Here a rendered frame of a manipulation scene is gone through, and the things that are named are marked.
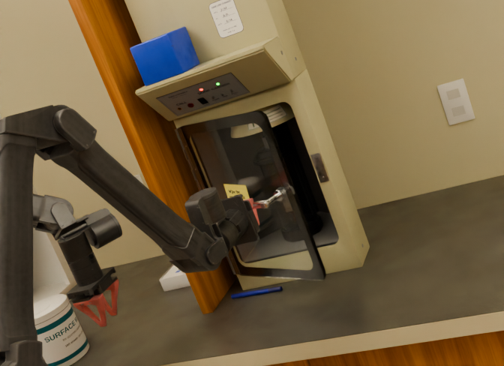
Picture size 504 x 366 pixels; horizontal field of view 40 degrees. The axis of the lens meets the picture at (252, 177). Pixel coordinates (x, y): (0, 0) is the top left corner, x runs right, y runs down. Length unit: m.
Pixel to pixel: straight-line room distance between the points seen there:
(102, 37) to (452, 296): 0.93
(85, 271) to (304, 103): 0.60
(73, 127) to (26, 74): 1.31
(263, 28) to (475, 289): 0.69
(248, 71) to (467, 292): 0.63
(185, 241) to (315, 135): 0.46
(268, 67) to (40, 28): 1.03
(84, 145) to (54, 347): 0.82
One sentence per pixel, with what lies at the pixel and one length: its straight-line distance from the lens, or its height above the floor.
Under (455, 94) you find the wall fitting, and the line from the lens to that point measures 1.94.
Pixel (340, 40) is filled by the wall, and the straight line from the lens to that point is 1.96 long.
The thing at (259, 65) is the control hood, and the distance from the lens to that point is 1.48.
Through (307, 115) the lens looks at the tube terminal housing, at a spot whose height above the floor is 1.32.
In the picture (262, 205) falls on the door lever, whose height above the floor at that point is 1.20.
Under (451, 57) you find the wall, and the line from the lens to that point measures 1.93.
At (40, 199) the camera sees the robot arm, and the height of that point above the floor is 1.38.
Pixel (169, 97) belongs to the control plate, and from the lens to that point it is 1.57.
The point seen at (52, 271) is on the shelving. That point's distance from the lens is 2.63.
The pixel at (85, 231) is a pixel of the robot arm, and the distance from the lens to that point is 1.52.
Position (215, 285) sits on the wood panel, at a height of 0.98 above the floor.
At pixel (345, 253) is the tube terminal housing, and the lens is 1.67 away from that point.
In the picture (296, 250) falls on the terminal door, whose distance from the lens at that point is 1.55.
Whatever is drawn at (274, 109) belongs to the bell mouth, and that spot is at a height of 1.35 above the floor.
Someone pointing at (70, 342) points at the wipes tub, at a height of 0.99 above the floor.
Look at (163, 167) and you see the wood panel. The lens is 1.68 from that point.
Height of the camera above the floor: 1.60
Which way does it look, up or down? 13 degrees down
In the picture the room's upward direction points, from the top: 21 degrees counter-clockwise
